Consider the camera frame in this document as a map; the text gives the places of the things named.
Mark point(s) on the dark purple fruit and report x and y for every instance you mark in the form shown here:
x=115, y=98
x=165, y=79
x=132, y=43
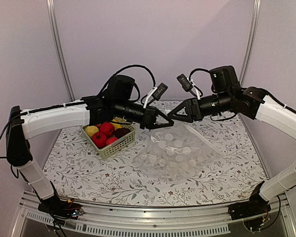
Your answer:
x=120, y=132

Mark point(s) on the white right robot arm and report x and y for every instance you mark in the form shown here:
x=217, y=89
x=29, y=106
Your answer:
x=252, y=102

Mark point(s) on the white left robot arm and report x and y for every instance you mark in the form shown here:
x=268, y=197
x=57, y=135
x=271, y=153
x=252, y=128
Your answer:
x=113, y=101

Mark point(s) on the floral patterned table mat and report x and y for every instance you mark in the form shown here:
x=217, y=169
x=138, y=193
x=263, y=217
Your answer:
x=77, y=171

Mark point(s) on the left aluminium corner post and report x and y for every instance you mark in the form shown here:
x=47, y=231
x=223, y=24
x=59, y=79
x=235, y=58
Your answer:
x=58, y=48

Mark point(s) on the yellow lemon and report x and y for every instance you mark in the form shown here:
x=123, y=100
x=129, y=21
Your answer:
x=91, y=130

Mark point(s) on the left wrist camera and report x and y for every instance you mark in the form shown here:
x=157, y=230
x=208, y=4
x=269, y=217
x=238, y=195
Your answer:
x=154, y=95

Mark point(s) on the clear dotted zip top bag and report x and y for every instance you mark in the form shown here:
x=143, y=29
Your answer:
x=175, y=153

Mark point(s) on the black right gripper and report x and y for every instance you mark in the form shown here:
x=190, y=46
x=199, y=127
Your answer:
x=194, y=112

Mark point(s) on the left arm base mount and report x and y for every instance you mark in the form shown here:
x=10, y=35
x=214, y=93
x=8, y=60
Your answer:
x=59, y=208

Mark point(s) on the right aluminium corner post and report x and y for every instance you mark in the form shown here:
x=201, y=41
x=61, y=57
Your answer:
x=251, y=40

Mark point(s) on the aluminium corner post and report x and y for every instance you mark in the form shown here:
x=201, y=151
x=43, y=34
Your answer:
x=251, y=40
x=58, y=48

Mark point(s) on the yellow corn cob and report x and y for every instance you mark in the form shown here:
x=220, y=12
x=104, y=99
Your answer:
x=116, y=125

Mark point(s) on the aluminium front rail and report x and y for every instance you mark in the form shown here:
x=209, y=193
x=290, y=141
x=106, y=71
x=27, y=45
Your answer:
x=112, y=220

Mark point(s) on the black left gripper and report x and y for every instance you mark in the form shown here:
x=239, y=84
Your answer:
x=149, y=118

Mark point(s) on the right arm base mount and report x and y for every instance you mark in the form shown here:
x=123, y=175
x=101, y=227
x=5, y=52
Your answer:
x=252, y=207

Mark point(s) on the red pomegranate front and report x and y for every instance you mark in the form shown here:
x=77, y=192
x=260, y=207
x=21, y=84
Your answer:
x=99, y=139

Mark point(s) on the red apple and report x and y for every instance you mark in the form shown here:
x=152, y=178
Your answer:
x=111, y=140

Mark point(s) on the beige perforated plastic basket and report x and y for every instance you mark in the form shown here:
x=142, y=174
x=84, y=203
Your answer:
x=118, y=145

